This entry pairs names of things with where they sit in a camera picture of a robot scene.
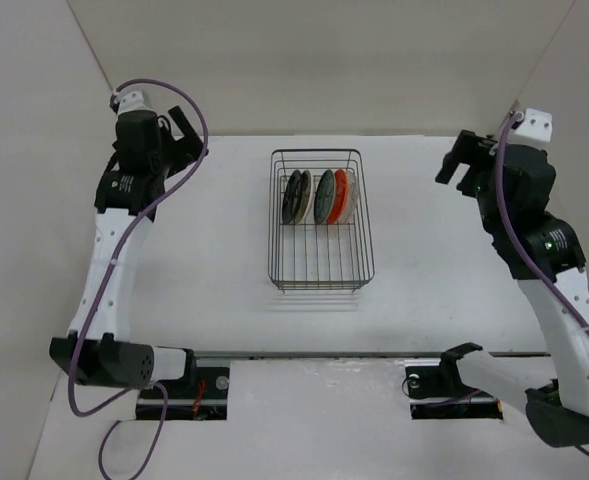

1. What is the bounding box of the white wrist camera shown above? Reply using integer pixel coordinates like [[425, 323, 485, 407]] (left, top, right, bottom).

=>
[[511, 108, 553, 149], [109, 89, 153, 117]]

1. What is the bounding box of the black plate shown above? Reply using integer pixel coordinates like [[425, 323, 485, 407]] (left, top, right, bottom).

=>
[[281, 170, 302, 224]]

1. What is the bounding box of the cream plate with flowers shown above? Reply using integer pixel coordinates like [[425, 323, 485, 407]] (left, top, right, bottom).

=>
[[294, 170, 313, 225]]

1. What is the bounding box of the grey wire dish rack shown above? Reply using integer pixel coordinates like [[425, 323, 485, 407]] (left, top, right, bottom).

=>
[[268, 148, 375, 291]]

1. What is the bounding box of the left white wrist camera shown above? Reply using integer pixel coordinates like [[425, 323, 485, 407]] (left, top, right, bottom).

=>
[[109, 89, 153, 117]]

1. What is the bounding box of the clear glass plate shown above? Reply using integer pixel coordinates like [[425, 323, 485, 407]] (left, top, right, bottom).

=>
[[343, 170, 360, 223]]

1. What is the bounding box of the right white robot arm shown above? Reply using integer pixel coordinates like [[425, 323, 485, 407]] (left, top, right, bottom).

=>
[[436, 130, 589, 448]]

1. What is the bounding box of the orange plate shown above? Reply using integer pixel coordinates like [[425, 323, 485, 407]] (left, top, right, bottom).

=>
[[326, 169, 349, 224]]

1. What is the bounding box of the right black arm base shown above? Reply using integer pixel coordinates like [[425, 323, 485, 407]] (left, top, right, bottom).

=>
[[402, 365, 504, 420]]

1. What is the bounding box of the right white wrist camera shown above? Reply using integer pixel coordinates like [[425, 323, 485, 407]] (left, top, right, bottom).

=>
[[511, 108, 553, 149]]

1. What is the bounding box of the blue patterned plate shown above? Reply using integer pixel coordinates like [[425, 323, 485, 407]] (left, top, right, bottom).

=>
[[314, 170, 336, 224]]

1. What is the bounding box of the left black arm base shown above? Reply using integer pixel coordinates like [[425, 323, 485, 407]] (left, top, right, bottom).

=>
[[161, 359, 230, 421]]

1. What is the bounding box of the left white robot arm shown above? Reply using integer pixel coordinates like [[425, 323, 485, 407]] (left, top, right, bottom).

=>
[[49, 106, 203, 397]]

